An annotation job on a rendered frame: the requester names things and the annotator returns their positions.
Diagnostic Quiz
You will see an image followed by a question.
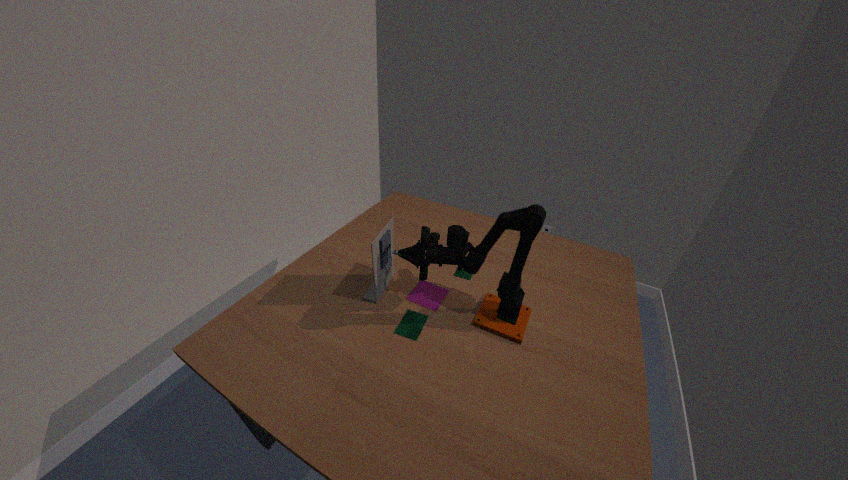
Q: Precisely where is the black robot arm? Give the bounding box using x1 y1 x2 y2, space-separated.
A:
445 205 546 325

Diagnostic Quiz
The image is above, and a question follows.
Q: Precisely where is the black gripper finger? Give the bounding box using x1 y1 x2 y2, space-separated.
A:
398 254 419 269
398 240 420 257

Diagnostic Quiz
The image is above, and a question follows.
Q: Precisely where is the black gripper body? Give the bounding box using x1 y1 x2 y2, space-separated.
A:
419 226 446 281

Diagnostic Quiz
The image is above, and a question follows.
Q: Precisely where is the purple flat square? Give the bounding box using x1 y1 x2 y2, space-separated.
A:
406 281 450 311

